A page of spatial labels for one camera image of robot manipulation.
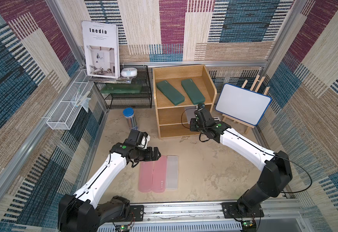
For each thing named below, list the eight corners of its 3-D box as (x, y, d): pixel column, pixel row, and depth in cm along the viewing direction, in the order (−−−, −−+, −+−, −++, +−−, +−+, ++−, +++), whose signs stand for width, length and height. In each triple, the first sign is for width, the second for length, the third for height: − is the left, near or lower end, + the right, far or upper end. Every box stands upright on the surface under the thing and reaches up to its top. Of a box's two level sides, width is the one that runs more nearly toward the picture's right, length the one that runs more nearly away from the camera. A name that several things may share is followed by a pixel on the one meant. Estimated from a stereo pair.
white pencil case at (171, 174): (165, 188, 83) (165, 187, 81) (166, 157, 95) (166, 155, 94) (178, 188, 83) (178, 187, 81) (177, 157, 95) (177, 155, 94)
